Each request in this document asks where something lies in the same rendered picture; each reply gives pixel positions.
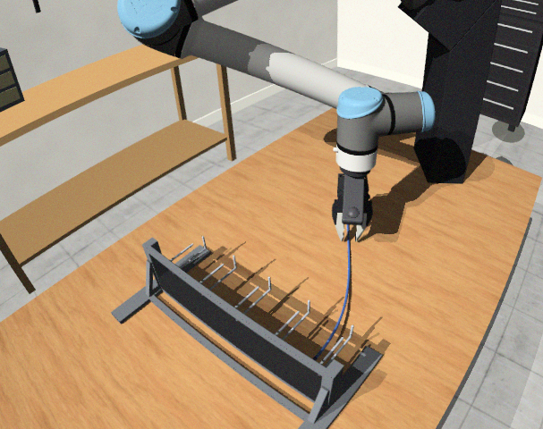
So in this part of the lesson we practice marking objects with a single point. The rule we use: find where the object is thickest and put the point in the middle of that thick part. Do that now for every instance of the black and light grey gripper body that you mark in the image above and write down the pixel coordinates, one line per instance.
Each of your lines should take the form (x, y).
(340, 194)

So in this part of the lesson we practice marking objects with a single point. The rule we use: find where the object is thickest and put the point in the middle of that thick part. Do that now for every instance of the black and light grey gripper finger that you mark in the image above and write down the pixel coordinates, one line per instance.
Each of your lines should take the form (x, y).
(367, 214)
(337, 217)

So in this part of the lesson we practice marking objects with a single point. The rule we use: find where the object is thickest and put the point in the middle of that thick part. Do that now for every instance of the grey free-standing rack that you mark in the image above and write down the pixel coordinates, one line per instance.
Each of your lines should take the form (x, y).
(323, 387)

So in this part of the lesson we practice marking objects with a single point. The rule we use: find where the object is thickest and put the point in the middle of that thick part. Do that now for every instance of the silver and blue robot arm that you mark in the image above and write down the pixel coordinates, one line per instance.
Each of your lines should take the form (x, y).
(362, 114)

